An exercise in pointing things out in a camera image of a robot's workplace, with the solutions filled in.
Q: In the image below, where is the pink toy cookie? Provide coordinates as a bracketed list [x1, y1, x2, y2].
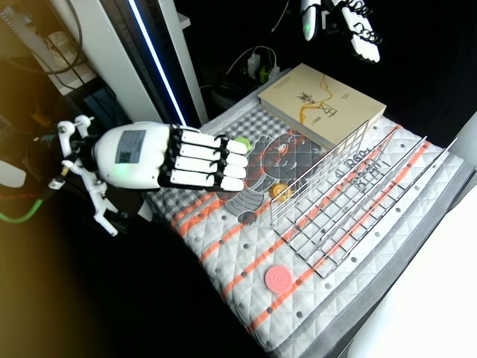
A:
[264, 265, 294, 294]

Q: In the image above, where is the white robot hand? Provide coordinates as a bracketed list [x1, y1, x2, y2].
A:
[92, 121, 250, 193]
[300, 0, 384, 63]

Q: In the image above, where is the white power adapter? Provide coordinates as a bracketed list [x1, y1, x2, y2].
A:
[247, 53, 262, 79]

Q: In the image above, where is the white column with light strip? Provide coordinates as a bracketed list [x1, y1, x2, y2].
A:
[50, 0, 209, 130]

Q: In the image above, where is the dark blue box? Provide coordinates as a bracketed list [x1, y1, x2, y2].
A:
[83, 87, 119, 121]

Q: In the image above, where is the thin white cable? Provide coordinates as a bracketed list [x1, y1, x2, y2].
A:
[271, 0, 291, 34]

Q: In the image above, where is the grey power strip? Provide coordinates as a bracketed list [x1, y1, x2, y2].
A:
[0, 6, 53, 72]

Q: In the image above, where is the yellow toy cookie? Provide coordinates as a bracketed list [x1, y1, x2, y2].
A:
[268, 182, 295, 204]

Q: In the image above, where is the quilt with printed bear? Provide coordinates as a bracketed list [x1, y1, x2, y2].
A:
[143, 95, 469, 358]

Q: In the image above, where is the wire dish rack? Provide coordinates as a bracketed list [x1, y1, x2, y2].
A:
[268, 118, 458, 279]

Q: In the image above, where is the beige book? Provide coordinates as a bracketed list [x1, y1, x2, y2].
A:
[257, 62, 388, 151]

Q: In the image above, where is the black looped cable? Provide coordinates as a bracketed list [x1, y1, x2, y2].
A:
[35, 0, 85, 75]

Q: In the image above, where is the white smooth panel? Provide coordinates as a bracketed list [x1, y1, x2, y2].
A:
[348, 111, 477, 358]

